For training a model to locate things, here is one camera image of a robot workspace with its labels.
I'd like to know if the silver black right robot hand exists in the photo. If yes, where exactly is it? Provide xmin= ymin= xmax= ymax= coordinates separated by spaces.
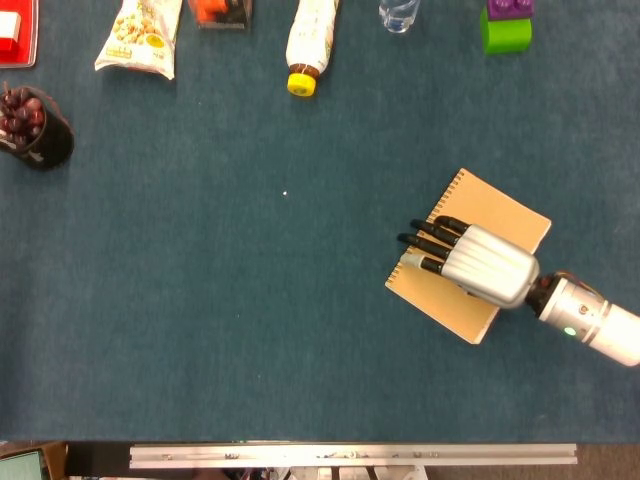
xmin=397 ymin=215 xmax=542 ymax=309

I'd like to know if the kraft cover spiral notebook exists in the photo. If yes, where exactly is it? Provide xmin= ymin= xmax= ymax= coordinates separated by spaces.
xmin=384 ymin=167 xmax=553 ymax=346

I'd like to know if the green toy block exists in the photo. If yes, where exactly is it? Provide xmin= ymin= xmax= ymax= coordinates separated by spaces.
xmin=480 ymin=6 xmax=534 ymax=56

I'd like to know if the teal felt table cloth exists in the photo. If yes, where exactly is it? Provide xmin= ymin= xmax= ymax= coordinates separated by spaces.
xmin=0 ymin=0 xmax=640 ymax=444

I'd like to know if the purple toy block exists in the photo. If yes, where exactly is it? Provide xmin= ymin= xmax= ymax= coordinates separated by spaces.
xmin=486 ymin=0 xmax=536 ymax=22

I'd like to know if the clear plastic water bottle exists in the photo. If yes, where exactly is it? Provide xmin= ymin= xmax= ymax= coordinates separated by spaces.
xmin=378 ymin=0 xmax=421 ymax=35

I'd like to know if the white bottle with yellow cap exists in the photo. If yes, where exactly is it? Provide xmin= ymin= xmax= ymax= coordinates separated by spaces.
xmin=285 ymin=0 xmax=341 ymax=98

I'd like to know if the orange item in clear box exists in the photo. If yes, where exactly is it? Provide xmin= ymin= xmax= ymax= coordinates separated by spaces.
xmin=187 ymin=0 xmax=254 ymax=31

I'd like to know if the white snack bag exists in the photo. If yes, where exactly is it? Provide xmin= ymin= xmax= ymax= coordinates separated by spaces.
xmin=94 ymin=0 xmax=184 ymax=81

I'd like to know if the black cup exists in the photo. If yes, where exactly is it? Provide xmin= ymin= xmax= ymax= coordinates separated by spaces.
xmin=0 ymin=85 xmax=76 ymax=172

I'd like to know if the dark red grapes bunch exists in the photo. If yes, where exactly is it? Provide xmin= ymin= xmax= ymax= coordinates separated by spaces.
xmin=0 ymin=82 xmax=47 ymax=146

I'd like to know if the teal screen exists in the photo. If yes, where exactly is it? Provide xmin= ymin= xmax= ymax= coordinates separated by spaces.
xmin=0 ymin=449 xmax=47 ymax=480

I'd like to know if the red tray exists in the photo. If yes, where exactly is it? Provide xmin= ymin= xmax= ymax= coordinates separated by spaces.
xmin=0 ymin=0 xmax=40 ymax=69

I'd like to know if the white and red box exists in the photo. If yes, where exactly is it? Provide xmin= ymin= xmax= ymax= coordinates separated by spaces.
xmin=0 ymin=10 xmax=23 ymax=52

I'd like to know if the aluminium profile rail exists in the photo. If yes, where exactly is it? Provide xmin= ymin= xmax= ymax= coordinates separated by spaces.
xmin=128 ymin=443 xmax=579 ymax=470

